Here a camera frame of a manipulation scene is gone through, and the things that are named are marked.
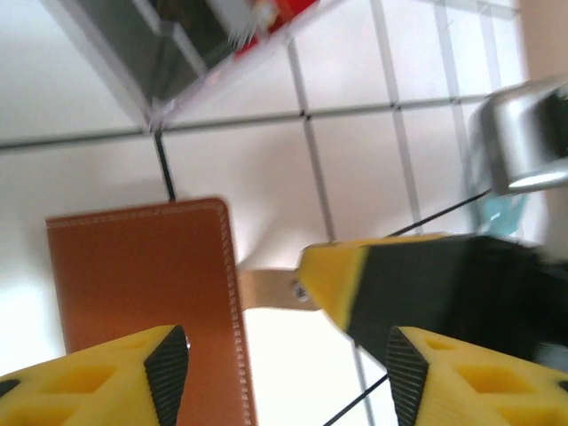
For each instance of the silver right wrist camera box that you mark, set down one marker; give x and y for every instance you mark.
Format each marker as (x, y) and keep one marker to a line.
(506, 133)

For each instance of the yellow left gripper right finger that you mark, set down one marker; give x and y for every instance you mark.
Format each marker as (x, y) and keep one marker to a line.
(479, 390)

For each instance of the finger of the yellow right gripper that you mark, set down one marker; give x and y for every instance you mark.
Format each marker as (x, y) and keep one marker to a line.
(355, 284)

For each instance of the red and yellow box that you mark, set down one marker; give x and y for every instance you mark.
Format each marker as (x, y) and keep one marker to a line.
(146, 57)

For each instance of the teal plastic tube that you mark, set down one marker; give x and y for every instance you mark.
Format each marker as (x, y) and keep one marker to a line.
(503, 215)

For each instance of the red card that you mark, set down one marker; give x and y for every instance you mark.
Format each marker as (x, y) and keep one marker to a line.
(284, 18)

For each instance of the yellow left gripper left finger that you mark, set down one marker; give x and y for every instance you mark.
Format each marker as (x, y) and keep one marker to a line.
(80, 390)

